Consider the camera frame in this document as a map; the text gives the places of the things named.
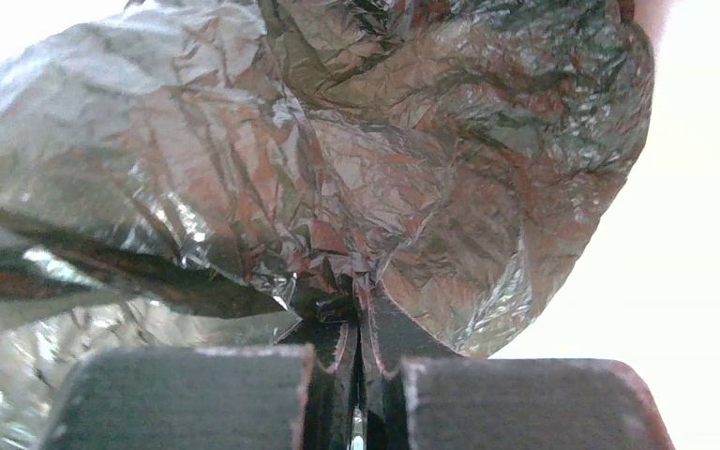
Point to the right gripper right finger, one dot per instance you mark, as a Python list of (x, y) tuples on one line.
[(422, 395)]

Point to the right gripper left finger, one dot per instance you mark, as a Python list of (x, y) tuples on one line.
[(296, 394)]

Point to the black plastic trash bag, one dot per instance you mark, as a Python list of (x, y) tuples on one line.
[(423, 175)]

